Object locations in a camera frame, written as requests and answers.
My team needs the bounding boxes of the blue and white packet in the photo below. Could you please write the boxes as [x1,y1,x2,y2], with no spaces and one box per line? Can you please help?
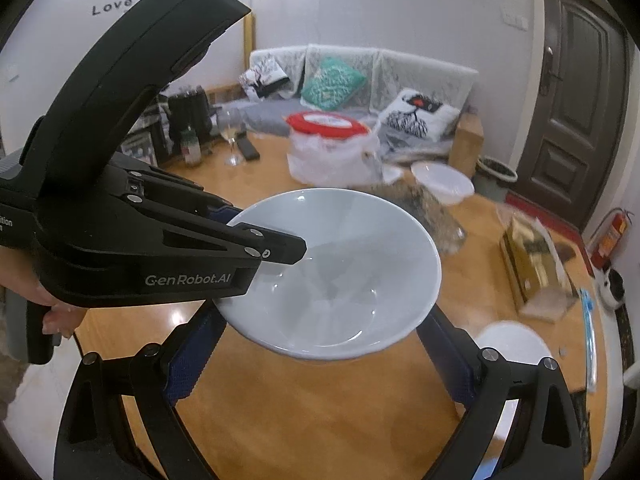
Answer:
[579,287,599,392]

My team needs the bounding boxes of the teal patterned cushion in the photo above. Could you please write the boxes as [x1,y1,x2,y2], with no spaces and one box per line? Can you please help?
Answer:
[300,56,366,113]

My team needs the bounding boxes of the glass bottle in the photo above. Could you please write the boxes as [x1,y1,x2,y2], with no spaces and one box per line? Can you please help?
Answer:
[180,127,202,167]

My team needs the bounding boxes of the red fire extinguisher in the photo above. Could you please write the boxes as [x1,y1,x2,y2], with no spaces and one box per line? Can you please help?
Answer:
[590,208,634,271]

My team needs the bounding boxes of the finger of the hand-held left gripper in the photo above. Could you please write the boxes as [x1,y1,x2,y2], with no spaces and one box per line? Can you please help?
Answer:
[112,151,247,224]
[124,194,307,265]

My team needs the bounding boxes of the white plate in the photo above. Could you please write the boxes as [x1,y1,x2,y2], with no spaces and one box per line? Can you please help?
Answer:
[472,322,554,442]

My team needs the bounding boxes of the grey trash bin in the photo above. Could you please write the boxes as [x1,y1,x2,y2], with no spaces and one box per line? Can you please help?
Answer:
[475,156,519,201]

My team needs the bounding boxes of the black wall lettering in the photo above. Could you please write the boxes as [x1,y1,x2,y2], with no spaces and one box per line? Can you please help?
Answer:
[91,0,135,17]

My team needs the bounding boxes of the tabletop photo frame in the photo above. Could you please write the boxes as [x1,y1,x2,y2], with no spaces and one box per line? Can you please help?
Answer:
[119,124,167,162]

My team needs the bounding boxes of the white and black round device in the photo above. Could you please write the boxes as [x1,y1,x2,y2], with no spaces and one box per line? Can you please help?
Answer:
[597,267,629,311]

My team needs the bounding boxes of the large white bowl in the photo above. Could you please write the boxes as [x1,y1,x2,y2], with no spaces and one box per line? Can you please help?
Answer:
[219,187,444,362]

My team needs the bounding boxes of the clear plastic bag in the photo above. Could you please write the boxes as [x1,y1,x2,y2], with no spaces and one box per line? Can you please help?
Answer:
[286,127,385,184]

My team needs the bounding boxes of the red lid container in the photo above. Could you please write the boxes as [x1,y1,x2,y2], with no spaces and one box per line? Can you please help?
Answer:
[285,111,375,142]

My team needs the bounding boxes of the grey sofa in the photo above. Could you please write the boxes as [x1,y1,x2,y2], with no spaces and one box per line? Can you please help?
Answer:
[239,43,479,162]

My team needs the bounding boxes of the black remote control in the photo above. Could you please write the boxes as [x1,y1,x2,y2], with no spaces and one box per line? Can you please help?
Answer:
[235,135,260,161]

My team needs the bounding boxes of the wooden frame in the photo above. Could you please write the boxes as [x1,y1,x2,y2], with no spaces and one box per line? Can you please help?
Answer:
[242,12,257,69]

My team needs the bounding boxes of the wooden side table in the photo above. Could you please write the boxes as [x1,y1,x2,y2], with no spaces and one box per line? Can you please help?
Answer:
[454,112,485,166]

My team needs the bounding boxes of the person's left hand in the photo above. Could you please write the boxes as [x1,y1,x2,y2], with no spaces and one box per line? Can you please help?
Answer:
[0,249,87,336]

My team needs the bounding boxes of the white tree print cushion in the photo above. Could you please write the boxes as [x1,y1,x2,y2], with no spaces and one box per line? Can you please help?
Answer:
[377,87,460,142]

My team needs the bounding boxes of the red doormat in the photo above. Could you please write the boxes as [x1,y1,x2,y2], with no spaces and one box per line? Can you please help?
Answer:
[505,192,584,234]

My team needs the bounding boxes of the brown door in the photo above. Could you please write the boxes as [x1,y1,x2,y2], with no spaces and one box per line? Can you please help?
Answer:
[515,0,632,232]

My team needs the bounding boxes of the black and white cushion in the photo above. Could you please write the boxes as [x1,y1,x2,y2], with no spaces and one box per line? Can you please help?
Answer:
[238,57,291,99]

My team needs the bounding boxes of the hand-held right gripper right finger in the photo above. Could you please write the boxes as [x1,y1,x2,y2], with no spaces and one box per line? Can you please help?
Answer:
[416,304,587,480]

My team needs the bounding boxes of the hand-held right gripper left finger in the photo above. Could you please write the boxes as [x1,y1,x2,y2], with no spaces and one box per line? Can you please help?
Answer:
[54,301,230,480]

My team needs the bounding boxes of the gold cardboard box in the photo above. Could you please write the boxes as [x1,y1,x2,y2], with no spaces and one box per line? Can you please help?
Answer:
[499,212,577,322]

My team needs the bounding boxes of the wine glass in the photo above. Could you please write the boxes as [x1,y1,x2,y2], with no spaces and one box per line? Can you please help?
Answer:
[217,107,246,167]

